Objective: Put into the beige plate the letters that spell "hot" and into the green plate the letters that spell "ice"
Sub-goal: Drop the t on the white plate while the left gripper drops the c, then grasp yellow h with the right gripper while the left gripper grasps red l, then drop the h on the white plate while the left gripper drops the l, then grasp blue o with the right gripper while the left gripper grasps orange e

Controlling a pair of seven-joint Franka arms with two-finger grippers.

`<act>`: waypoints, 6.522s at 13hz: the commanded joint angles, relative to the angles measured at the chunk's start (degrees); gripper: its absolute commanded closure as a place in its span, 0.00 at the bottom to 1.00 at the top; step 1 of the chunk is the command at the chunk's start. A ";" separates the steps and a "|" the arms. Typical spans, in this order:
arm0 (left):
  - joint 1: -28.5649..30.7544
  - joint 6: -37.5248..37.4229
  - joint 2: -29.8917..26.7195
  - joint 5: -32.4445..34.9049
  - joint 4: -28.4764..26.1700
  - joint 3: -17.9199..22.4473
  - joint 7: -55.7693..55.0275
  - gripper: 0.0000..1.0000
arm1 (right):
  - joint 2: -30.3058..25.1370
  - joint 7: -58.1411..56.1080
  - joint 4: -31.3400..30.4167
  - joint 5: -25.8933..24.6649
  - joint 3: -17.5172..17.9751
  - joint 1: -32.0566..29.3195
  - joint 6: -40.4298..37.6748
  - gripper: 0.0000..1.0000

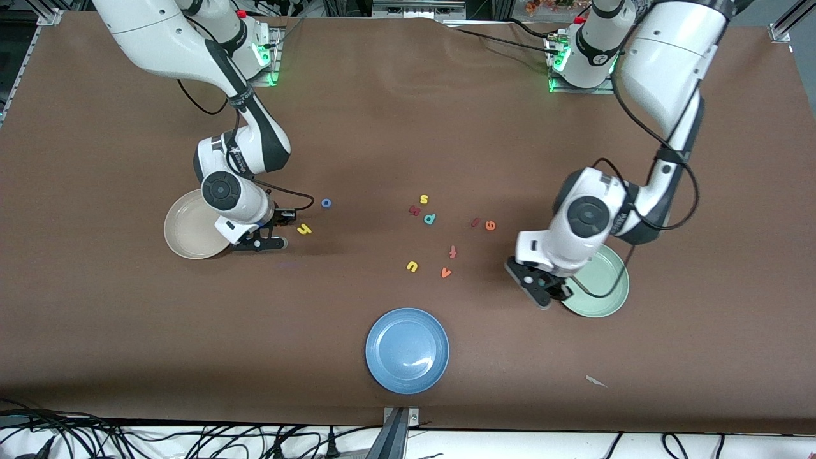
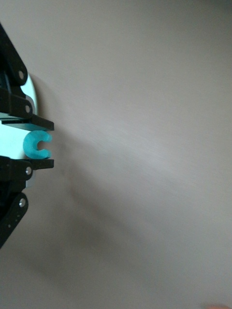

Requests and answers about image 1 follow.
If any beige brown plate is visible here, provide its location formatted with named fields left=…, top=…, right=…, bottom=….
left=164, top=189, right=233, bottom=260

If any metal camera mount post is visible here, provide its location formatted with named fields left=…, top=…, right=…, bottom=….
left=367, top=407, right=420, bottom=459

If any light green plate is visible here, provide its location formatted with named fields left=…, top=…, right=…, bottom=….
left=561, top=245, right=630, bottom=319

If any black table cable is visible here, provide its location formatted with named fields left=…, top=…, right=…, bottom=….
left=446, top=25, right=560, bottom=55

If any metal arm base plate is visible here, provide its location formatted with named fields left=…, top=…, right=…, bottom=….
left=245, top=25, right=282, bottom=87
left=547, top=32, right=616, bottom=95

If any aluminium frame rail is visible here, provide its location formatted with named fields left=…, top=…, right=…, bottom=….
left=0, top=8, right=64, bottom=128
left=768, top=0, right=816, bottom=44

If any blue plate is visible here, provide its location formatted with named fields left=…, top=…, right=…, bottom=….
left=365, top=308, right=450, bottom=395

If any grey power strip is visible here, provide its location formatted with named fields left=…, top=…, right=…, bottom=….
left=372, top=0, right=466, bottom=20

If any large table cover sheet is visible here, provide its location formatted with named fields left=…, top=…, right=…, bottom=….
left=0, top=13, right=816, bottom=435

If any orange flower bunch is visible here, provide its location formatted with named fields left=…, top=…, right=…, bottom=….
left=524, top=0, right=578, bottom=17

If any black looping arm cable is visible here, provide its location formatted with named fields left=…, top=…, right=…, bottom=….
left=177, top=80, right=231, bottom=116

